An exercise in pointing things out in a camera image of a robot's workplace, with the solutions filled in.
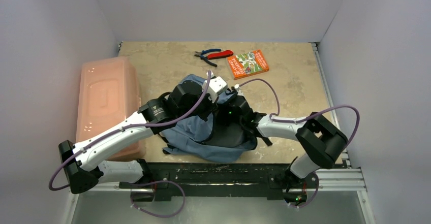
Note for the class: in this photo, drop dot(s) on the blue handled pliers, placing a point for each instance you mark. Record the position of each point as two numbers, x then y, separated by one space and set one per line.
207 55

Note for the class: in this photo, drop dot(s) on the orange green picture book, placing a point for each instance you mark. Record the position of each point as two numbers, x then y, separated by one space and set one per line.
247 64

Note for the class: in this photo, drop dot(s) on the blue student backpack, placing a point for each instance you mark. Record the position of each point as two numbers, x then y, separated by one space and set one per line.
208 140

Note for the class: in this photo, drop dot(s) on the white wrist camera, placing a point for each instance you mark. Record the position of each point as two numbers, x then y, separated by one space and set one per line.
237 89
215 87

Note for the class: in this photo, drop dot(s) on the red utility knife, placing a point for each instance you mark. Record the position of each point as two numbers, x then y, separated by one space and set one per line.
220 54

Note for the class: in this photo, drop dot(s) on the aluminium frame rail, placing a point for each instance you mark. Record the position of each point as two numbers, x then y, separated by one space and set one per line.
340 197

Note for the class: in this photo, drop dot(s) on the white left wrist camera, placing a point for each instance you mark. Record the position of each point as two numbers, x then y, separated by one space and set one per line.
215 87

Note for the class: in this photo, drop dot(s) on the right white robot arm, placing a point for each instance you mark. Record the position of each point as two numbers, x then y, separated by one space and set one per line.
321 140

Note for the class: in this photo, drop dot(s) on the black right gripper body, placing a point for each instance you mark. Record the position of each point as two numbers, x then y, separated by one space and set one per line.
232 99

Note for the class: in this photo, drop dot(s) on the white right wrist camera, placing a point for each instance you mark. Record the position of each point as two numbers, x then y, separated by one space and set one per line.
237 89

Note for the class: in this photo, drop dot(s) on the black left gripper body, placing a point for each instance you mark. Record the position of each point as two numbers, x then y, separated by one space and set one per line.
205 109

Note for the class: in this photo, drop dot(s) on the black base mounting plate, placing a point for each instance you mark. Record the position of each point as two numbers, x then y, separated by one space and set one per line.
162 181

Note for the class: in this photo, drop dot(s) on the pink plastic storage bin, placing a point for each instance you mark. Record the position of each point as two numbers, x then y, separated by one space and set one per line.
109 93

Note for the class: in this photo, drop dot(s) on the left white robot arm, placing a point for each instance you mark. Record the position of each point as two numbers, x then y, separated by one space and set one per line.
84 164

